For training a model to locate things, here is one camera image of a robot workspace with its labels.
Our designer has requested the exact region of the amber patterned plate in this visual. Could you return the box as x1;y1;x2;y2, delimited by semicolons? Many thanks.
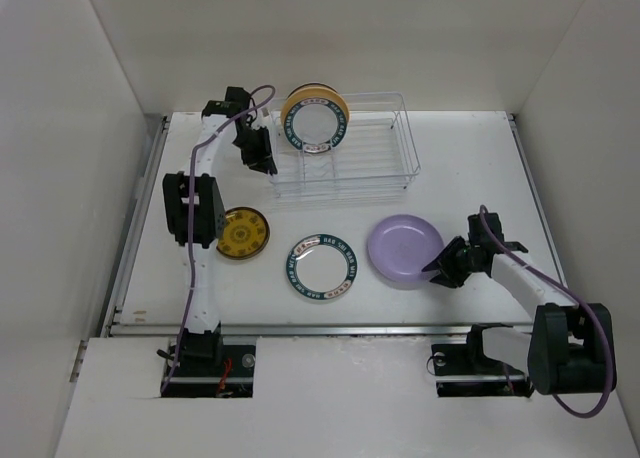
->
216;207;270;261

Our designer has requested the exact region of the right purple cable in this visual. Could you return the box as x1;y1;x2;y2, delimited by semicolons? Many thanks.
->
478;204;615;419

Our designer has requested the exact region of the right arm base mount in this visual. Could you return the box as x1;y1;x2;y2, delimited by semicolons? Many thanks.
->
426;340;534;398

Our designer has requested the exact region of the beige plastic plate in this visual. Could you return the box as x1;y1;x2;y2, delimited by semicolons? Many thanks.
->
282;86;347;110

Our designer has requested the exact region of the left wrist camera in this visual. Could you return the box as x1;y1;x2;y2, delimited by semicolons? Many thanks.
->
252;107;272;129

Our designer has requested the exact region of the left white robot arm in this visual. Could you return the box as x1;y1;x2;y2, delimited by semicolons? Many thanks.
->
162;85;277;379

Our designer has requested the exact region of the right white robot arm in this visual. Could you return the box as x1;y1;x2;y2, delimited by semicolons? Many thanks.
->
424;207;617;396

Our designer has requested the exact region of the white plate orange sunburst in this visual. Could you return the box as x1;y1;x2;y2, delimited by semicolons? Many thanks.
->
292;82;335;93

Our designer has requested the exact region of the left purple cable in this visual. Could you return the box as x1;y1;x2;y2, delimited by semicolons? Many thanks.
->
162;84;277;397

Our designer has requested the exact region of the white plate green rim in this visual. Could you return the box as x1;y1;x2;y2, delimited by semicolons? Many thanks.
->
285;233;358;302

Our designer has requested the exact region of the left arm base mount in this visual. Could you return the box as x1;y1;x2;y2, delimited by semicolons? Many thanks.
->
157;334;257;399

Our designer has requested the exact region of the aluminium front rail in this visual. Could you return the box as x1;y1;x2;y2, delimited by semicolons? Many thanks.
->
106;324;471;337

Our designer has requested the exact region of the lilac plastic plate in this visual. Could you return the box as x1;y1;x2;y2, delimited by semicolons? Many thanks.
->
367;214;444;287

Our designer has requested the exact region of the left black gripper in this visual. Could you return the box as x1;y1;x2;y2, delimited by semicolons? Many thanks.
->
232;125;277;176

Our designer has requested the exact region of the purple cable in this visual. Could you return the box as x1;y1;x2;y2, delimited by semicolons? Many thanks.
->
478;204;615;419
162;84;277;397

